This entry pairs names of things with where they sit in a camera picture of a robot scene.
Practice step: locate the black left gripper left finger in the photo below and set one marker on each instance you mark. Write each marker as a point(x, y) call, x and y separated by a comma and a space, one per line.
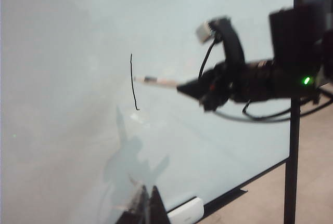
point(135, 213)

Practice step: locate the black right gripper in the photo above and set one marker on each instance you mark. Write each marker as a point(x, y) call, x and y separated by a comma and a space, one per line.
point(231, 86)

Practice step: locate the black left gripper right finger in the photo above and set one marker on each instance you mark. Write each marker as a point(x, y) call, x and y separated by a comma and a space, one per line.
point(158, 213)

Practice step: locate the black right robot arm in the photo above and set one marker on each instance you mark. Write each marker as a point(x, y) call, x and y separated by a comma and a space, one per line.
point(294, 42)

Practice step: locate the white whiteboard eraser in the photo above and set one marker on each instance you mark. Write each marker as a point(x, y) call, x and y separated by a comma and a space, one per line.
point(187, 212)

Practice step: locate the black whiteboard ledge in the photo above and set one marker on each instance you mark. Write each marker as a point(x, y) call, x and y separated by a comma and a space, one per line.
point(223, 194)

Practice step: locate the large white glass whiteboard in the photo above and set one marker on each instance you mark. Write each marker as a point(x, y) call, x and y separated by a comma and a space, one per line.
point(65, 52)

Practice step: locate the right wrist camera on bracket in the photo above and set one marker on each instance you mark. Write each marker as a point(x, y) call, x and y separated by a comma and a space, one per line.
point(231, 42)

